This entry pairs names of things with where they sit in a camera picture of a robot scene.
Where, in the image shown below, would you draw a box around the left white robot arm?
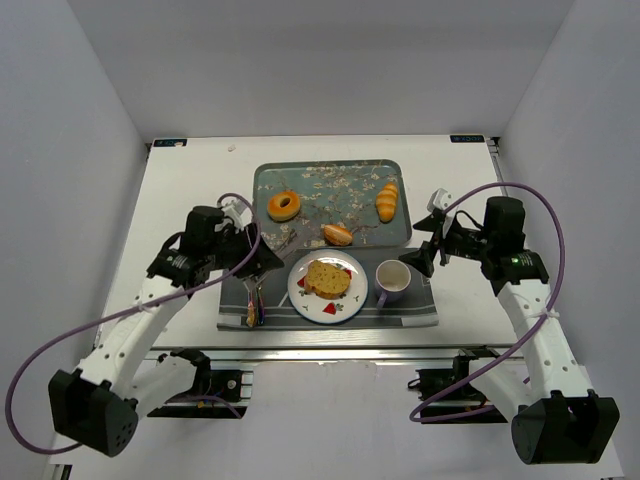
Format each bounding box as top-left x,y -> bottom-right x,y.
48,194 -> 284,457

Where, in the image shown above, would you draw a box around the right blue table label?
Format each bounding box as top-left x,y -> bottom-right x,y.
449,134 -> 485,144

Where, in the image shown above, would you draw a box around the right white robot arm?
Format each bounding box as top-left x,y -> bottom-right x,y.
400,189 -> 620,465

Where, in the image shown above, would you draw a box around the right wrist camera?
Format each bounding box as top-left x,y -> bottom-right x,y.
427,188 -> 453,213

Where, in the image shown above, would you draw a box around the sliced bread loaf piece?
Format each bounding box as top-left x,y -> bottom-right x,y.
303,260 -> 351,300

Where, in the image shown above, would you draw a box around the iridescent knife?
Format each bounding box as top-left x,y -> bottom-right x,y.
246,287 -> 258,328

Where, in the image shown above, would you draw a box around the floral teal tray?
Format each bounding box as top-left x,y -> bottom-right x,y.
253,159 -> 412,249

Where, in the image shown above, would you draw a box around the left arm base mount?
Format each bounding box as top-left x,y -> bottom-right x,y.
148,349 -> 253,420

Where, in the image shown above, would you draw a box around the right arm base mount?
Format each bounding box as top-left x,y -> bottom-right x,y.
407,346 -> 513,425

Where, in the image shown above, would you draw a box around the glazed donut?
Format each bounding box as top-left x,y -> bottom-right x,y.
267,191 -> 301,222

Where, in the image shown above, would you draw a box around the grey striped placemat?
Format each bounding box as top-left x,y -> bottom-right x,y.
216,246 -> 441,331

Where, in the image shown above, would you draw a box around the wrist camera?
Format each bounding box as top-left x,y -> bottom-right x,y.
218,199 -> 247,230
427,188 -> 453,213

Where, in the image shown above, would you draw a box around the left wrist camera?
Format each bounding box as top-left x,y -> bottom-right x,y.
218,199 -> 247,230

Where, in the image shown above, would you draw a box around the left blue table label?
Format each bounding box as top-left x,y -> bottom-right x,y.
152,138 -> 187,148

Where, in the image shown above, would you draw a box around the blue table label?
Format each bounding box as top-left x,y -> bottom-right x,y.
152,138 -> 187,148
449,134 -> 485,144

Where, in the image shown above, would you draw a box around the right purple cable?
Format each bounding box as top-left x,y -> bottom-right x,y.
409,181 -> 566,424

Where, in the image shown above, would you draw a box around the small round bun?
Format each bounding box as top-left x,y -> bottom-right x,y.
323,224 -> 353,247

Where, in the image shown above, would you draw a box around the lavender mug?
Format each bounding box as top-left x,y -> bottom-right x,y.
375,260 -> 412,310

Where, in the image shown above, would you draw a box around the croissant roll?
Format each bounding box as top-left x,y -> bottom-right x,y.
375,182 -> 398,223

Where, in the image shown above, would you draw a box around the white strawberry plate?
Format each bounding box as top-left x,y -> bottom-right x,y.
287,249 -> 369,325

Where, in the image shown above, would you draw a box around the metal tongs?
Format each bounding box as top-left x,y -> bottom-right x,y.
244,248 -> 297,298

